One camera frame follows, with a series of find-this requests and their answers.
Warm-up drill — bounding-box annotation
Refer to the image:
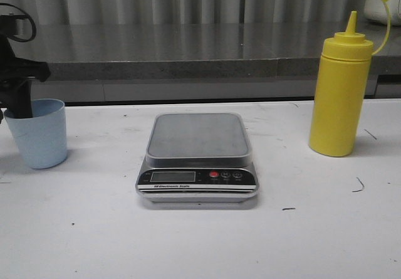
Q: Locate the white appliance in background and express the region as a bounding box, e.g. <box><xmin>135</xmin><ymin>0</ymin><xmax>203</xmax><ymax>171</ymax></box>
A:
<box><xmin>363</xmin><ymin>0</ymin><xmax>400</xmax><ymax>26</ymax></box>

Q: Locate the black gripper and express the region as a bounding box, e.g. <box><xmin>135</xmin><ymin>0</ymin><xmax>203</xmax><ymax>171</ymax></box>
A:
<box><xmin>1</xmin><ymin>15</ymin><xmax>51</xmax><ymax>118</ymax></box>

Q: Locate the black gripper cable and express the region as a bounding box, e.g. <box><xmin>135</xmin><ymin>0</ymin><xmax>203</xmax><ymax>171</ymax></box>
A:
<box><xmin>0</xmin><ymin>3</ymin><xmax>37</xmax><ymax>43</ymax></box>

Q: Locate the stainless steel back counter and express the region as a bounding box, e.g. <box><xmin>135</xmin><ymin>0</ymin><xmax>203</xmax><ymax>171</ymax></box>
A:
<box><xmin>0</xmin><ymin>21</ymin><xmax>401</xmax><ymax>105</ymax></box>

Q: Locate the light blue plastic cup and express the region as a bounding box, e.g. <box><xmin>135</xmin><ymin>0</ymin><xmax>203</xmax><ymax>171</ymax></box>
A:
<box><xmin>4</xmin><ymin>98</ymin><xmax>67</xmax><ymax>169</ymax></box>

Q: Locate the silver digital kitchen scale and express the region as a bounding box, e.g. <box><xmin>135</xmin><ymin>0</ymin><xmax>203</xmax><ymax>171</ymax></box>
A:
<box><xmin>135</xmin><ymin>113</ymin><xmax>259</xmax><ymax>204</ymax></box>

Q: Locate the yellow squeeze bottle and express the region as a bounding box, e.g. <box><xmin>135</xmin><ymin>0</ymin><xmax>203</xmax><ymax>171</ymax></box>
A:
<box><xmin>309</xmin><ymin>0</ymin><xmax>392</xmax><ymax>157</ymax></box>

